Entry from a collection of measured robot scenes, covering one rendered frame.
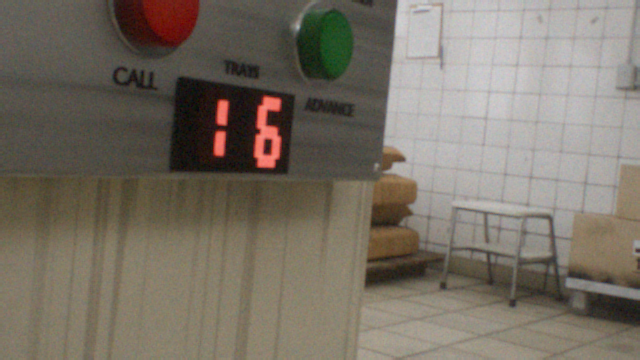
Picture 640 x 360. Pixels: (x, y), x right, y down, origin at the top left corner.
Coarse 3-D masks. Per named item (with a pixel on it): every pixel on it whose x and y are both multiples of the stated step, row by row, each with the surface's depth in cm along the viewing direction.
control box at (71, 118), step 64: (0, 0) 24; (64, 0) 26; (256, 0) 33; (320, 0) 36; (384, 0) 41; (0, 64) 24; (64, 64) 26; (128, 64) 28; (192, 64) 30; (256, 64) 33; (384, 64) 42; (0, 128) 24; (64, 128) 26; (128, 128) 28; (192, 128) 30; (256, 128) 33; (320, 128) 38; (384, 128) 42
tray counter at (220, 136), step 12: (204, 96) 31; (216, 96) 31; (204, 108) 31; (204, 120) 31; (204, 132) 31; (216, 132) 31; (204, 144) 31; (216, 144) 32; (204, 156) 31; (216, 156) 32
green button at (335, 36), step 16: (320, 16) 35; (336, 16) 36; (304, 32) 35; (320, 32) 35; (336, 32) 36; (304, 48) 35; (320, 48) 35; (336, 48) 36; (352, 48) 37; (320, 64) 36; (336, 64) 36
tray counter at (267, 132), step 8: (264, 104) 34; (272, 104) 34; (264, 112) 34; (280, 112) 35; (264, 120) 34; (280, 120) 35; (264, 128) 34; (272, 128) 34; (280, 128) 35; (256, 136) 33; (264, 136) 34; (272, 136) 34; (256, 144) 34; (272, 144) 34; (256, 152) 34; (272, 152) 34; (264, 160) 34; (272, 160) 34
